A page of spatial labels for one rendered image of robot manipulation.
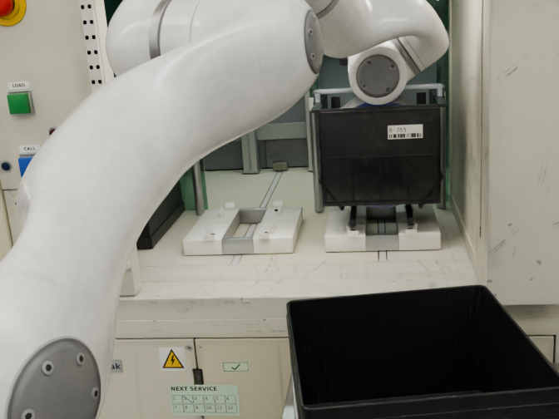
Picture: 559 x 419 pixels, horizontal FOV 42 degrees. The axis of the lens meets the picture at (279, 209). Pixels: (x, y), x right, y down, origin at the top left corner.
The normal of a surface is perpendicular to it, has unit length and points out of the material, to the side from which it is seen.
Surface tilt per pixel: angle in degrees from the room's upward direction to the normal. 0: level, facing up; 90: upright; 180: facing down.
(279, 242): 90
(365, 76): 90
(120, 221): 78
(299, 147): 90
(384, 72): 89
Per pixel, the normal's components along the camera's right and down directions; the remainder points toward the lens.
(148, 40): -0.47, 0.08
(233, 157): -0.12, 0.29
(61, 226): 0.61, -0.68
